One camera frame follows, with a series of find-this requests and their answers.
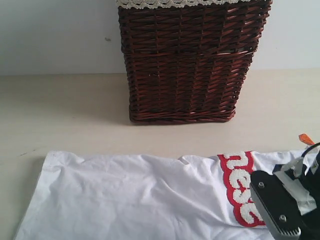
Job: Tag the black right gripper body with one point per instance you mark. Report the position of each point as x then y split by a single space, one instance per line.
309 222

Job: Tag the white t-shirt red patch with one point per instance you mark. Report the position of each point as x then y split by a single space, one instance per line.
145 197

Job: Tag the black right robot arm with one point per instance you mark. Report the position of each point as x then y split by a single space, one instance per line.
309 180

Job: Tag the dark brown wicker basket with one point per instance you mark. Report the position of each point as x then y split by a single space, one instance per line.
188 65

